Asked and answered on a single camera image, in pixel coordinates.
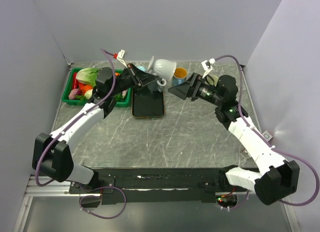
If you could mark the black tray gold rim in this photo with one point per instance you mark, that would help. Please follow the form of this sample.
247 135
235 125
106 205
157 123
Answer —
147 103

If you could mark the white grey mug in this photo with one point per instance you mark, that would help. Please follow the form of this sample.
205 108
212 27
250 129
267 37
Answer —
163 69

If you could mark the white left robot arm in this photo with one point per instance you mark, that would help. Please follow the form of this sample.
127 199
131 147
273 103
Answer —
52 155

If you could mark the white radish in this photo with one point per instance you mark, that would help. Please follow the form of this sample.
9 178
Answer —
88 94

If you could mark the white paper tag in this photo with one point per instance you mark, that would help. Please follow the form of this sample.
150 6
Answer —
267 136

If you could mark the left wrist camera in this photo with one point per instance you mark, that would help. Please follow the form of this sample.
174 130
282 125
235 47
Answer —
120 57

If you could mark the red chili pepper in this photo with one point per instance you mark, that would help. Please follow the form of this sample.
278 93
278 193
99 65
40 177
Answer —
75 83

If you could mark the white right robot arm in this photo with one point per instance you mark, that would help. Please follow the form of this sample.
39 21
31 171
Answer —
276 177

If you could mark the purple onion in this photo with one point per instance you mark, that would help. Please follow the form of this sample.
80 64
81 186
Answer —
74 93

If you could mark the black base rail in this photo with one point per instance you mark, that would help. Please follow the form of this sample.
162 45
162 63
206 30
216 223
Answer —
139 185

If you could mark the green plastic bin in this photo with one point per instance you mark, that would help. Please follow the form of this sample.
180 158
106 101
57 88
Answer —
121 102

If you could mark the dark grey faceted mug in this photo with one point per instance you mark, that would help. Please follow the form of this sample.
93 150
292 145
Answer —
155 87

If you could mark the light blue faceted mug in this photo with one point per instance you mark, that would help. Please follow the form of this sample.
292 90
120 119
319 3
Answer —
141 68

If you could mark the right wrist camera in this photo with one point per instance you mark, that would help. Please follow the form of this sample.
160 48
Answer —
207 66

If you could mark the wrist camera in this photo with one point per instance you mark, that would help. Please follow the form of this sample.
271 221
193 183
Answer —
207 66
120 57

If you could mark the lettuce head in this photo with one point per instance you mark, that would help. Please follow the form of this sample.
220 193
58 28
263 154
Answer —
87 76

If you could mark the blue butterfly mug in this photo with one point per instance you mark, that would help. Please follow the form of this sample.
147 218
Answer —
179 76

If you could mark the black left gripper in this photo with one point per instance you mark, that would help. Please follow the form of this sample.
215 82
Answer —
139 78

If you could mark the orange carrot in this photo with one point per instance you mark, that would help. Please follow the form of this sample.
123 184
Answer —
84 87

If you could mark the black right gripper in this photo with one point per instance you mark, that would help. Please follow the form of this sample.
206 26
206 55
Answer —
193 86

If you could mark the light green mug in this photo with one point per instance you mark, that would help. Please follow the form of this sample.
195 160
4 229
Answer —
212 80

